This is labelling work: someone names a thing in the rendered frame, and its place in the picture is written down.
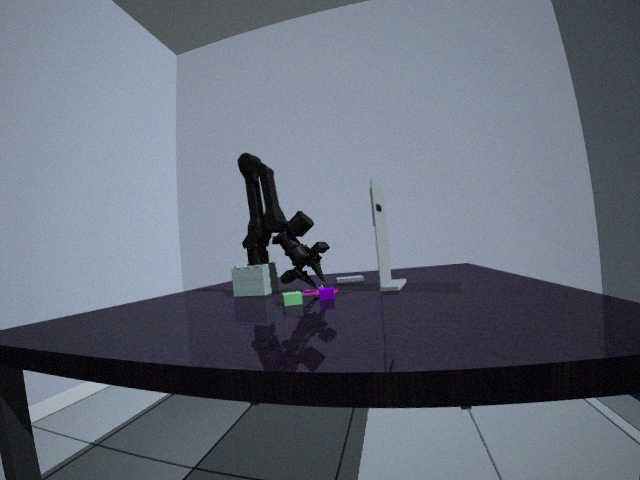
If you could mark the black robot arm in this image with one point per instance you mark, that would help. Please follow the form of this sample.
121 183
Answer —
261 226

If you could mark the grey panel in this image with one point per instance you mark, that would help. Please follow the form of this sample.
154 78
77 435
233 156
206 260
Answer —
379 220

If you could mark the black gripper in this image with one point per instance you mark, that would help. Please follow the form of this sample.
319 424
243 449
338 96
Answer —
298 255

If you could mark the green rectangular block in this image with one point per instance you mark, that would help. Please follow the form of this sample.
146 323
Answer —
292 298

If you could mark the magenta flat square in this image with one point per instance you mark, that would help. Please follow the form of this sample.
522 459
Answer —
315 292

